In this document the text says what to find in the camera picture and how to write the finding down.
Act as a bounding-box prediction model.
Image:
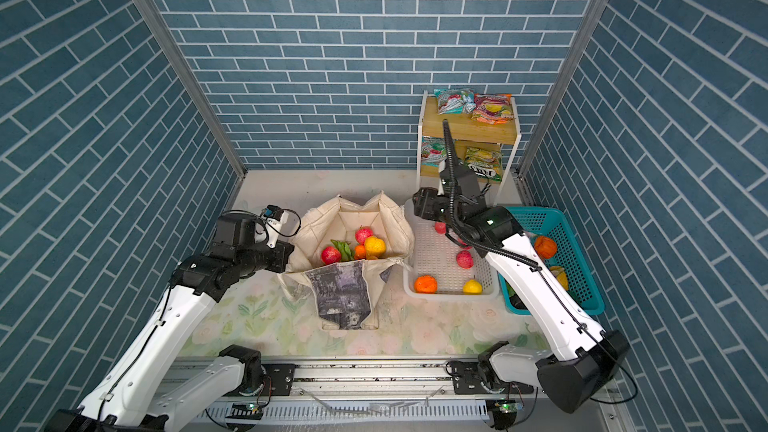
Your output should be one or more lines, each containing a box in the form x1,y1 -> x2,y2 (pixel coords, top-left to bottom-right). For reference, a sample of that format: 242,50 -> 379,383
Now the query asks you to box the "yellow lemon front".
463,279 -> 483,295

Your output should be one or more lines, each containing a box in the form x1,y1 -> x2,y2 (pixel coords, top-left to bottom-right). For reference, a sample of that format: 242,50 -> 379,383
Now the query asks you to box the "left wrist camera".
260,205 -> 283,248

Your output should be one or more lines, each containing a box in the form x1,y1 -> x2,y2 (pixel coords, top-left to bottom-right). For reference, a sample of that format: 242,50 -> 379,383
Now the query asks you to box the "teal snack bag top shelf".
434,88 -> 476,115

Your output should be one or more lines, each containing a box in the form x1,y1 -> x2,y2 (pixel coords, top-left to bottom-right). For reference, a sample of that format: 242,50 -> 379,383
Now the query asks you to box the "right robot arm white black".
413,157 -> 630,413

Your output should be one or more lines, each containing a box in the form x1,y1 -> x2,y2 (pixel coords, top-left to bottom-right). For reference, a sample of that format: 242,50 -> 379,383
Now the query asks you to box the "wooden two-tier shelf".
416,90 -> 523,205

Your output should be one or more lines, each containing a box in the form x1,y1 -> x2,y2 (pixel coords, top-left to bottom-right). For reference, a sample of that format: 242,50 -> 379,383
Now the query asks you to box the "teal plastic basket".
508,206 -> 605,316

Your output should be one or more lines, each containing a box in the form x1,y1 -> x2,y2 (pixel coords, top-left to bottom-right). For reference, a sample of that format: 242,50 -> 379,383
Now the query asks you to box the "floral table mat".
176,169 -> 550,358

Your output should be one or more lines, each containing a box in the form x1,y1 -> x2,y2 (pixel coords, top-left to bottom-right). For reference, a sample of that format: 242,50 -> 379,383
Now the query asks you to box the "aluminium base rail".
149,357 -> 637,432

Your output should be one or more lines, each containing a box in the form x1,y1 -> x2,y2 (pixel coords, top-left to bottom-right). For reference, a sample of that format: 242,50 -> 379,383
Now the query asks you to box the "teal red snack bag lower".
420,136 -> 447,169

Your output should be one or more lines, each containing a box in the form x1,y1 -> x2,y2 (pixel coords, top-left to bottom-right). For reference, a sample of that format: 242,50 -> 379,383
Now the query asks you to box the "red apple small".
434,222 -> 447,235
355,227 -> 374,245

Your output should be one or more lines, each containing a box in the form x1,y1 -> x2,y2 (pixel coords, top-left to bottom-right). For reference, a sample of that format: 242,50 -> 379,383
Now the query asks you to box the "pink yellow snack bag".
470,94 -> 515,125

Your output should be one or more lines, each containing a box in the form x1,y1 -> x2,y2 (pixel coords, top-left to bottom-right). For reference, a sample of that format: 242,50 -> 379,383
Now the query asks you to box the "orange tangerine front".
413,275 -> 438,294

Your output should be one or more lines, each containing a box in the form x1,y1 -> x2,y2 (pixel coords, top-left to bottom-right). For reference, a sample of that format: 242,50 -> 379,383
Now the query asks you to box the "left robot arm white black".
44,205 -> 301,431

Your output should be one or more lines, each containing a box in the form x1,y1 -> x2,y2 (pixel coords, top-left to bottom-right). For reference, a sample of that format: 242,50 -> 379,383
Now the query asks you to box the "beige canvas grocery bag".
278,192 -> 415,330

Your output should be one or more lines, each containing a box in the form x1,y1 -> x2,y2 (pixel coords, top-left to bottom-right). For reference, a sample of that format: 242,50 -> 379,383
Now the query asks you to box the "pink dragon fruit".
320,240 -> 354,265

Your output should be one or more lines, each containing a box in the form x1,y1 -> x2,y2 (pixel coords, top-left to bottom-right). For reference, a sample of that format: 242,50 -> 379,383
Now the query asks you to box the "orange with green leaves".
354,245 -> 366,260

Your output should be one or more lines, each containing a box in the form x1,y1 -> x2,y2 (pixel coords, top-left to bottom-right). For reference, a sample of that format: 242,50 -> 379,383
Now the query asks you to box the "white plastic basket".
403,199 -> 500,302

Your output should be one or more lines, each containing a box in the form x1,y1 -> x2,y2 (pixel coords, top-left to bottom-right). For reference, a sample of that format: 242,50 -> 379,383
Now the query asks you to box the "red apple front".
455,250 -> 474,269

